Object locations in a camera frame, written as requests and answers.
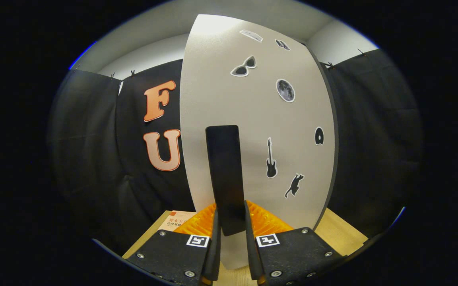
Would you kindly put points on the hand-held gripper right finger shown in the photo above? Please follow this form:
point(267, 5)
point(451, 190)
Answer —
point(250, 250)

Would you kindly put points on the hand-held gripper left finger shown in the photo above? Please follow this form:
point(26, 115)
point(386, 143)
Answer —
point(216, 246)

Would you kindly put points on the white shoe cabinet door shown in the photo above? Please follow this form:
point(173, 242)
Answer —
point(221, 79)

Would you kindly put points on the orange and white book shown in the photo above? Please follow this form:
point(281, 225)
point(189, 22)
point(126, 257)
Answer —
point(175, 224)

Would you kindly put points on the black backdrop cloth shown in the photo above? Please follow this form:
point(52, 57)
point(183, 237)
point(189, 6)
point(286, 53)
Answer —
point(372, 139)

